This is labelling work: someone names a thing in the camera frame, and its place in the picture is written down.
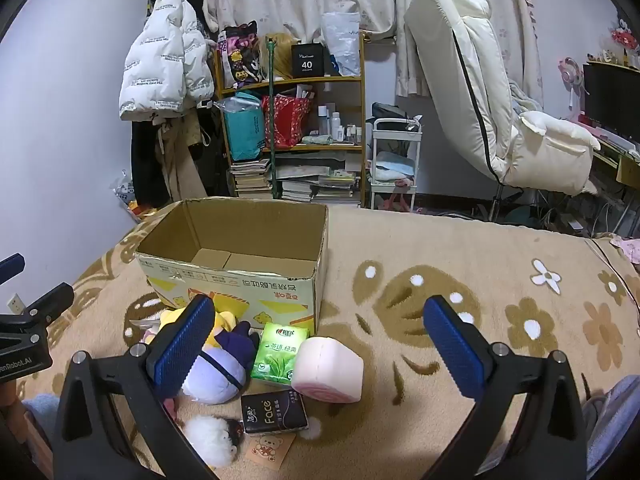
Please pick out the green tissue pack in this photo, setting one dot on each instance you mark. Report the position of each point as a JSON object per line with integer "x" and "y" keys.
{"x": 277, "y": 355}

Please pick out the red patterned bag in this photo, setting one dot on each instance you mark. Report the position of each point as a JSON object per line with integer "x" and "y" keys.
{"x": 286, "y": 122}

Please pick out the black bag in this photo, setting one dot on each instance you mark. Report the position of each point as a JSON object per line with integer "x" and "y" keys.
{"x": 390, "y": 111}

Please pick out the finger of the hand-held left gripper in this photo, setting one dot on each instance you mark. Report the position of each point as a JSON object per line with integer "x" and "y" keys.
{"x": 50, "y": 302}
{"x": 11, "y": 266}

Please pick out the pink desk fan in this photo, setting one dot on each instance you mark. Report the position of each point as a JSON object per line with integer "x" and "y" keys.
{"x": 571, "y": 74}

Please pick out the white trolley cart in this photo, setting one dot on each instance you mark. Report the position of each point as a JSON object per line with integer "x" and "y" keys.
{"x": 397, "y": 132}

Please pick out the teal bag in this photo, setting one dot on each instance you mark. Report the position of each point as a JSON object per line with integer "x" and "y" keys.
{"x": 243, "y": 127}

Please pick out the row of cosmetic bottles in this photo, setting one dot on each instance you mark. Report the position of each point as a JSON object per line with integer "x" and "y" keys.
{"x": 337, "y": 127}

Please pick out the light blue folded cloth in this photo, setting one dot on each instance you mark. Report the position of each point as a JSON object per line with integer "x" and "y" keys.
{"x": 395, "y": 165}

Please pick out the pile of magazines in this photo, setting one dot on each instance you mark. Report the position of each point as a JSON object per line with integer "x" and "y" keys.
{"x": 320, "y": 182}

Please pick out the cardboard box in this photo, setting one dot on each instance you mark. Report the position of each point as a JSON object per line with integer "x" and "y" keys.
{"x": 225, "y": 291}

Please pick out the black hanging coat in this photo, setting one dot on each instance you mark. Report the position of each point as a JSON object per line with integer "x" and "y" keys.
{"x": 145, "y": 160}

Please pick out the beige patterned round rug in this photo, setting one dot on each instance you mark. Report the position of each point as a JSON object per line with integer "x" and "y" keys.
{"x": 400, "y": 240}

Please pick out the black tissue pack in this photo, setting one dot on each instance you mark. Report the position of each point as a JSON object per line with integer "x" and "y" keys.
{"x": 274, "y": 412}

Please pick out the black monitor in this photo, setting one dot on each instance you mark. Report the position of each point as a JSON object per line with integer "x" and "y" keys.
{"x": 610, "y": 97}

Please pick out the white plastic bag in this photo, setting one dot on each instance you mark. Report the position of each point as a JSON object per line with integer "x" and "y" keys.
{"x": 342, "y": 45}

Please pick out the beige hanging coat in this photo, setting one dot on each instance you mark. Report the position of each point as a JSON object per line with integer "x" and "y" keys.
{"x": 182, "y": 160}

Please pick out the printed snack bag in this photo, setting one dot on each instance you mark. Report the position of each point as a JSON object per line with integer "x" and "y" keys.
{"x": 129, "y": 200}

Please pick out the green pole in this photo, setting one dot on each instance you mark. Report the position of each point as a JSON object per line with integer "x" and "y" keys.
{"x": 273, "y": 135}

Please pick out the pink floral cloth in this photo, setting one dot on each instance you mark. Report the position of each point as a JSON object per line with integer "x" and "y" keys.
{"x": 629, "y": 250}

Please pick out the yellow plush toy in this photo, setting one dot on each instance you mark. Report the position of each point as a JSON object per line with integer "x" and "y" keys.
{"x": 224, "y": 327}

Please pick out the white puffer jacket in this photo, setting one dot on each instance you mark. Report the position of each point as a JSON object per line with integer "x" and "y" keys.
{"x": 160, "y": 60}

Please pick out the blonde wig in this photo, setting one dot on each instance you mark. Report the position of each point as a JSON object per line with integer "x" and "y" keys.
{"x": 282, "y": 57}

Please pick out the orange bear card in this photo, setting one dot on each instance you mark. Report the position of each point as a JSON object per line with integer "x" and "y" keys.
{"x": 267, "y": 448}

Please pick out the wooden shelf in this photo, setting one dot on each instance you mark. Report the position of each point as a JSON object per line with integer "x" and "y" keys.
{"x": 300, "y": 80}

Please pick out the black box with white print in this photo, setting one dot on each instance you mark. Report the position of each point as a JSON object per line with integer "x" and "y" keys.
{"x": 307, "y": 62}

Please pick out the person's grey pants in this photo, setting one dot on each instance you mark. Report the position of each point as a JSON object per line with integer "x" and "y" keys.
{"x": 615, "y": 410}

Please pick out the white wall socket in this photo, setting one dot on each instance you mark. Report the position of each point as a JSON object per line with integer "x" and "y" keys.
{"x": 16, "y": 303}

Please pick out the white fluffy plush charm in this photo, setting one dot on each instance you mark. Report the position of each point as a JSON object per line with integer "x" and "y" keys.
{"x": 207, "y": 440}

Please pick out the cartoon printed tote bag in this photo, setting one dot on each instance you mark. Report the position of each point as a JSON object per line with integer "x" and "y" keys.
{"x": 240, "y": 55}

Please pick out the navy white plush toy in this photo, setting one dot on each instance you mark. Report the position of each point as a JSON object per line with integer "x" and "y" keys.
{"x": 215, "y": 376}

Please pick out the red and white flower decoration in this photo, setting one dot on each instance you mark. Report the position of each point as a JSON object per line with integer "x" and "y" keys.
{"x": 624, "y": 35}

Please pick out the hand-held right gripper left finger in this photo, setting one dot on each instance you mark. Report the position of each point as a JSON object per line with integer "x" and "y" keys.
{"x": 184, "y": 346}

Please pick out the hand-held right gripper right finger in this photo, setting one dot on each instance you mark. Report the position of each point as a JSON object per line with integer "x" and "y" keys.
{"x": 457, "y": 346}

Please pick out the stack of books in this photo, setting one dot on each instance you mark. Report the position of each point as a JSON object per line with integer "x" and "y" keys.
{"x": 251, "y": 177}

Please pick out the wooden desk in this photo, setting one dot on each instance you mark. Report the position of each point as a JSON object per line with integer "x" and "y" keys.
{"x": 612, "y": 152}

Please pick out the pink square squishy toy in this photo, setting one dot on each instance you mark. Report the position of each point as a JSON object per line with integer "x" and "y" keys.
{"x": 327, "y": 370}

